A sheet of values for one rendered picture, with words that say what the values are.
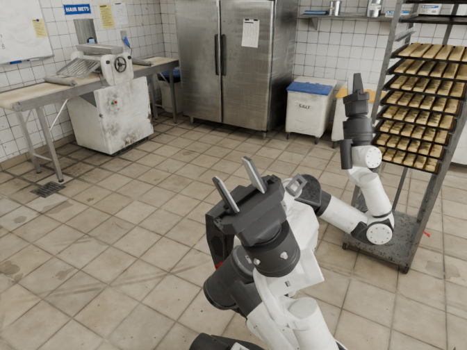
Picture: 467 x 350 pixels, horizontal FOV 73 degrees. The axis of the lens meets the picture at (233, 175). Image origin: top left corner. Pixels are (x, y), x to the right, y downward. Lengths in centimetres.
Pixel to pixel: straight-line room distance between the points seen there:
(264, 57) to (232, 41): 47
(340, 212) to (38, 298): 214
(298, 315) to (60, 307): 206
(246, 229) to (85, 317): 201
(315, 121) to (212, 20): 183
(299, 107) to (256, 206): 392
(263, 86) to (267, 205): 374
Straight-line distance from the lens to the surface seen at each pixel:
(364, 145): 108
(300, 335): 68
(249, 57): 421
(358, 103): 106
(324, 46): 483
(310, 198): 108
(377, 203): 114
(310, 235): 97
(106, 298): 248
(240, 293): 79
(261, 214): 49
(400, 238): 284
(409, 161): 230
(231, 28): 429
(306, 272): 60
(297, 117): 443
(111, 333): 230
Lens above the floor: 181
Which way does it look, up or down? 30 degrees down
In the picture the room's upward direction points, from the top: straight up
